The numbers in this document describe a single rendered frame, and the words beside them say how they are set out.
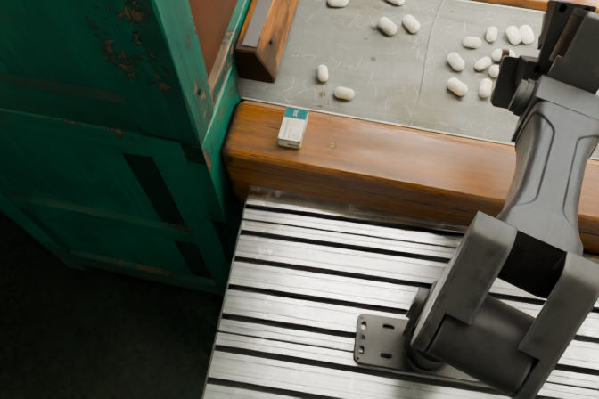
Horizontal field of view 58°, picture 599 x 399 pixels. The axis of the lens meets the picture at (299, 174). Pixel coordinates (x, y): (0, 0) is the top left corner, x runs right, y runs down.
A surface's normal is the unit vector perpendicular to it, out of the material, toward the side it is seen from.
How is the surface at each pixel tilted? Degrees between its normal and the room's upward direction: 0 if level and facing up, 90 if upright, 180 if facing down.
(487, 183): 0
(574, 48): 48
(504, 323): 14
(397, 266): 0
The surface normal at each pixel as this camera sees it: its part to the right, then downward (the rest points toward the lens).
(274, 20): 0.90, -0.02
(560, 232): 0.14, -0.70
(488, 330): -0.10, -0.33
